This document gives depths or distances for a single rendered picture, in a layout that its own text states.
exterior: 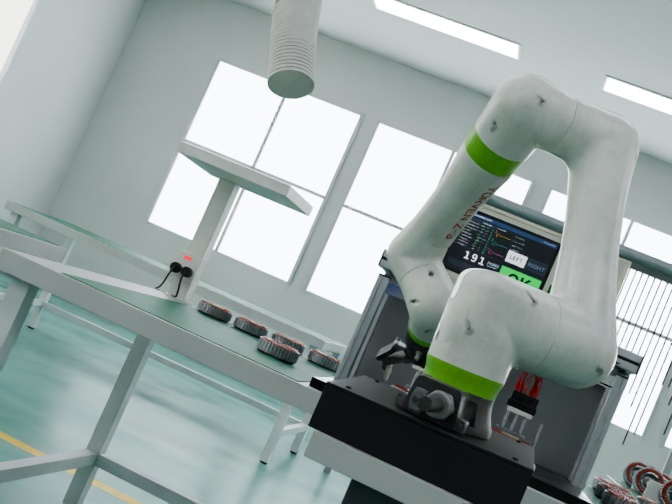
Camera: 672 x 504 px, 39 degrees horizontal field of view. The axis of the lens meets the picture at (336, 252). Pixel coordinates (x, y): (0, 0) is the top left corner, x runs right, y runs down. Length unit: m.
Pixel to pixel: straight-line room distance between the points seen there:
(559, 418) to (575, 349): 1.01
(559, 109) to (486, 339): 0.46
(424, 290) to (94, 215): 7.89
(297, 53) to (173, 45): 6.53
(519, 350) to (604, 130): 0.46
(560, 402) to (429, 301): 0.75
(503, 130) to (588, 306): 0.35
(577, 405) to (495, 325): 1.09
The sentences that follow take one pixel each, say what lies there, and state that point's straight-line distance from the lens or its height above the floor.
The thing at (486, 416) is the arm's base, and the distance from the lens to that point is 1.53.
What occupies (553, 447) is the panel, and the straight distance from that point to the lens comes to 2.55.
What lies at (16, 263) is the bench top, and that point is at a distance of 2.32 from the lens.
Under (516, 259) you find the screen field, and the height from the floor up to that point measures 1.22.
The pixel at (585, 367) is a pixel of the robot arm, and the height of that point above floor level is 1.00.
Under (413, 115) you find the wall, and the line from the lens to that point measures 9.07.
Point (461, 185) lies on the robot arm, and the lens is 1.82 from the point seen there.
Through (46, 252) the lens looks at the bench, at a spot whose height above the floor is 0.72.
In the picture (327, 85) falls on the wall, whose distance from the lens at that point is 9.27.
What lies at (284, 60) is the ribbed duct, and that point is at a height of 1.62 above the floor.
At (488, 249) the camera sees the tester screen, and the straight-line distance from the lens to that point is 2.45.
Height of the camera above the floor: 0.92
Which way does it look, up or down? 3 degrees up
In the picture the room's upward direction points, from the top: 24 degrees clockwise
